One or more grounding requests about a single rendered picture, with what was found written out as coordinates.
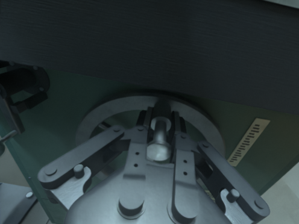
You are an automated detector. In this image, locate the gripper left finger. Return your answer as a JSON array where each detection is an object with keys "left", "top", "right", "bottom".
[{"left": 37, "top": 107, "right": 154, "bottom": 217}]

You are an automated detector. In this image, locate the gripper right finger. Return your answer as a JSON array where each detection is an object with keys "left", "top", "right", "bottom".
[{"left": 169, "top": 110, "right": 271, "bottom": 222}]

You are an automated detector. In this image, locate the grey handwheel with steel handle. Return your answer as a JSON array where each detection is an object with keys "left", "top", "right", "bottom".
[{"left": 75, "top": 89, "right": 227, "bottom": 187}]

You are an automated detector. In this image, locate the green machine body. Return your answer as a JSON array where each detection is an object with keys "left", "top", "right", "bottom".
[{"left": 0, "top": 60, "right": 299, "bottom": 204}]

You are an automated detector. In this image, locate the beige scale plate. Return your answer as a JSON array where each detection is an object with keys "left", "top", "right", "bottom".
[{"left": 227, "top": 117, "right": 272, "bottom": 168}]

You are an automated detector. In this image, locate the black round flange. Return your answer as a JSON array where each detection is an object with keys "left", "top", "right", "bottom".
[{"left": 0, "top": 60, "right": 51, "bottom": 113}]

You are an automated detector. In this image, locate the grey block with knob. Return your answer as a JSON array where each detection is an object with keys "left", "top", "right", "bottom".
[{"left": 0, "top": 182, "right": 39, "bottom": 224}]

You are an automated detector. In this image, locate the dark grey machine table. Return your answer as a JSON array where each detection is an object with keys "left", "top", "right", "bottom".
[{"left": 0, "top": 0, "right": 299, "bottom": 104}]

